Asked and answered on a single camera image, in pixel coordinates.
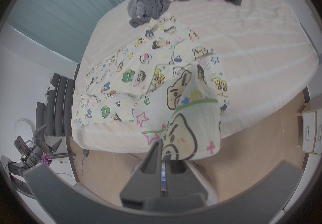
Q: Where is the bed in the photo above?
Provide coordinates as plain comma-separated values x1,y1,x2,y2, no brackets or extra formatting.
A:
70,0,322,154

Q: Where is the round mirror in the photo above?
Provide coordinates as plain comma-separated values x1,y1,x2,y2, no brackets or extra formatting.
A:
15,118,37,143

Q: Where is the black chest of drawers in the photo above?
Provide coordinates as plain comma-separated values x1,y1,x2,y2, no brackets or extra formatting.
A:
46,73,76,138

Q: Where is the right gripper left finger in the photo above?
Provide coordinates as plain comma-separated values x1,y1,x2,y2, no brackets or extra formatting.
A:
120,140,163,208

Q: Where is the white bedside table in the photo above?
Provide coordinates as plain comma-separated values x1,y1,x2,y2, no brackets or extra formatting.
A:
296,97,322,155

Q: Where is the pile of clothes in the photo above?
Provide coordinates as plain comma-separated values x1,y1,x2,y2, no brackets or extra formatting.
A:
127,0,176,28

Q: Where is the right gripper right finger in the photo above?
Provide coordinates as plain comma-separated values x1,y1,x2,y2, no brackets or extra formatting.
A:
167,160,208,205

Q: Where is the white cloth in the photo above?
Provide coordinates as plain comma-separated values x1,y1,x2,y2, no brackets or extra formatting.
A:
45,81,56,95

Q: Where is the black cable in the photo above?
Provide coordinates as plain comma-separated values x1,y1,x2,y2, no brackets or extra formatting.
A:
75,156,87,176

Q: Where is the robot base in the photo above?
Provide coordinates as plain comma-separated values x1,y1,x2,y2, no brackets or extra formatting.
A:
187,162,219,203

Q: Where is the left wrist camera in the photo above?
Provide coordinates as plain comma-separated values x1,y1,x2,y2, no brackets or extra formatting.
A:
14,135,30,151

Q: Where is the white printed pyjama top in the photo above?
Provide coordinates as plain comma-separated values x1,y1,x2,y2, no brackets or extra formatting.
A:
72,15,230,194

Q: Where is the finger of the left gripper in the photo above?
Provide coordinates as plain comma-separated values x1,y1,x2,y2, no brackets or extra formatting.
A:
51,139,62,153
34,123,48,140

